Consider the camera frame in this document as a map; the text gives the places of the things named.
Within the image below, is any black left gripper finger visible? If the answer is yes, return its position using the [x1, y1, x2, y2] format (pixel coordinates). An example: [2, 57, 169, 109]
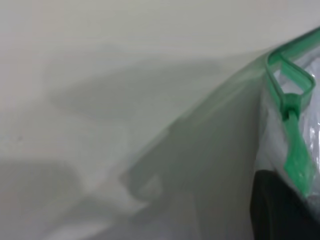
[250, 169, 320, 240]

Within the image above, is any green zipper slider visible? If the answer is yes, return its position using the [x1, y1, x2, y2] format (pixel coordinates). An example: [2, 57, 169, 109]
[280, 91, 318, 199]

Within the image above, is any clear plastic bag green zipper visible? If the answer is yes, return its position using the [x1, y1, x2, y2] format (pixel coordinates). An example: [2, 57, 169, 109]
[117, 24, 320, 240]

